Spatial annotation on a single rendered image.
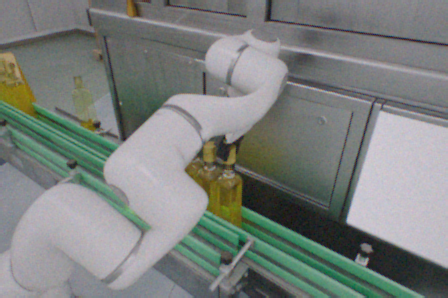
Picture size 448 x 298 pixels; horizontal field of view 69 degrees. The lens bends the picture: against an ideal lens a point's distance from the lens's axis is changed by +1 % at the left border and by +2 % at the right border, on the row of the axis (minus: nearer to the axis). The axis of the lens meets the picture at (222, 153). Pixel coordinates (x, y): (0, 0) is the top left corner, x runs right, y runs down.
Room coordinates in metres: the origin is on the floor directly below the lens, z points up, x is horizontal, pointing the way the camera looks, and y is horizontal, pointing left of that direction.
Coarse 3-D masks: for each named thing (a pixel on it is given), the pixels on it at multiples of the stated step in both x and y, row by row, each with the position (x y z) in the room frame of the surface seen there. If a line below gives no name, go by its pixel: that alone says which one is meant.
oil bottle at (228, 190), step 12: (216, 180) 0.64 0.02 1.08; (228, 180) 0.63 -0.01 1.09; (240, 180) 0.65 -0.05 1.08; (216, 192) 0.64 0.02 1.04; (228, 192) 0.62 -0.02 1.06; (240, 192) 0.65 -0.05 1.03; (216, 204) 0.64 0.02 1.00; (228, 204) 0.62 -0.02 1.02; (240, 204) 0.65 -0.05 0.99; (228, 216) 0.62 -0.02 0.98; (240, 216) 0.65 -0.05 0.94; (240, 228) 0.65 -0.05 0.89
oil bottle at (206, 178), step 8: (200, 168) 0.68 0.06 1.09; (216, 168) 0.68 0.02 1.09; (200, 176) 0.67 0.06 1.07; (208, 176) 0.65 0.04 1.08; (216, 176) 0.66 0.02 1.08; (200, 184) 0.67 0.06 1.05; (208, 184) 0.65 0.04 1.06; (208, 192) 0.65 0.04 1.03; (208, 200) 0.65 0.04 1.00; (208, 208) 0.65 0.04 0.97
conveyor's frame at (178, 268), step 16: (0, 144) 1.17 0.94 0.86; (16, 160) 1.10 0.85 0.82; (32, 160) 1.01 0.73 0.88; (32, 176) 1.04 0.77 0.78; (48, 176) 0.94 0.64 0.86; (176, 256) 0.57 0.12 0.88; (160, 272) 0.60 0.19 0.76; (176, 272) 0.56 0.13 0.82; (192, 272) 0.53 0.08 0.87; (208, 272) 0.52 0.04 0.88; (256, 272) 0.52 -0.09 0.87; (192, 288) 0.53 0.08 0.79; (208, 288) 0.49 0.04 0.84; (256, 288) 0.52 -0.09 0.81; (272, 288) 0.49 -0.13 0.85; (288, 288) 0.47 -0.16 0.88
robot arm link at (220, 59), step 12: (228, 36) 0.57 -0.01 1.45; (240, 36) 0.58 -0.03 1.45; (252, 36) 0.59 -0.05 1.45; (264, 36) 0.60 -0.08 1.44; (276, 36) 0.62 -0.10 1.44; (216, 48) 0.54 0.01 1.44; (228, 48) 0.53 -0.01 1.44; (240, 48) 0.53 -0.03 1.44; (264, 48) 0.57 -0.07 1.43; (276, 48) 0.58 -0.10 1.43; (216, 60) 0.53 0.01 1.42; (228, 60) 0.52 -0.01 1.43; (216, 72) 0.53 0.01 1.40; (228, 72) 0.52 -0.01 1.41; (228, 84) 0.53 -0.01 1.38
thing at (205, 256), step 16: (0, 128) 1.17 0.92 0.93; (32, 144) 1.01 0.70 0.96; (48, 160) 0.96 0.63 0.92; (64, 160) 0.89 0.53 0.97; (64, 176) 0.90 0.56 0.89; (96, 192) 0.79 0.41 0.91; (112, 192) 0.73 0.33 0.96; (128, 208) 0.70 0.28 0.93; (144, 224) 0.66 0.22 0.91; (192, 240) 0.55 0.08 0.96; (192, 256) 0.55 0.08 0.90; (208, 256) 0.52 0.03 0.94
